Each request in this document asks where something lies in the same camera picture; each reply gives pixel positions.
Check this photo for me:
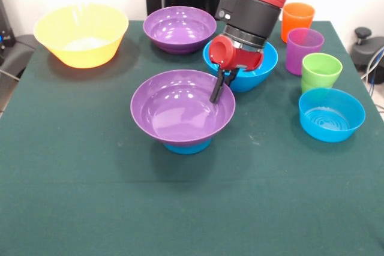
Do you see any black electronic device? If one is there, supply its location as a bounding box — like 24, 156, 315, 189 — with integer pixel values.
0, 0, 16, 49

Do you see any black knobbed equipment base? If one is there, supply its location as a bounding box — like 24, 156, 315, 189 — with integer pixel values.
350, 27, 384, 68

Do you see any blue cable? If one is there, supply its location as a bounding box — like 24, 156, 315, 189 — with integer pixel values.
366, 46, 384, 95

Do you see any purple cup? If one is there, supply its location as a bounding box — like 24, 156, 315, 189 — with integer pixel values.
285, 27, 325, 76

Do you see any large deep blue bowl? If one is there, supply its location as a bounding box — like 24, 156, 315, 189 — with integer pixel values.
203, 40, 279, 93

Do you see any dark green tablecloth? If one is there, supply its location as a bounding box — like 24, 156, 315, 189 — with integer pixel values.
0, 20, 384, 256

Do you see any green cup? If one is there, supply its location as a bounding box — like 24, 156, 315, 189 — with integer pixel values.
301, 78, 316, 94
301, 53, 343, 89

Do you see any purple bowl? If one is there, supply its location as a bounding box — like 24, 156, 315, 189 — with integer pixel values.
142, 5, 217, 55
130, 69, 236, 144

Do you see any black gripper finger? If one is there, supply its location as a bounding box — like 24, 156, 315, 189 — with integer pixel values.
224, 70, 238, 87
209, 68, 226, 104

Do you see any white cable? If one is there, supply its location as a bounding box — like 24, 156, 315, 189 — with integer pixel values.
0, 68, 20, 82
361, 67, 384, 82

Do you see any yellow bowl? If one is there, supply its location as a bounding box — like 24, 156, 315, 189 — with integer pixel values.
32, 3, 130, 68

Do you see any orange cup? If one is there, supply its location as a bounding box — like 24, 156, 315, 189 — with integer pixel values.
281, 2, 316, 44

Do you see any small blue bowl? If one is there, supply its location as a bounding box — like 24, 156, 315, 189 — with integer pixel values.
163, 137, 212, 155
298, 88, 367, 143

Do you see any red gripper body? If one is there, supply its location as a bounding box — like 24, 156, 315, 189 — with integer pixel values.
208, 35, 265, 73

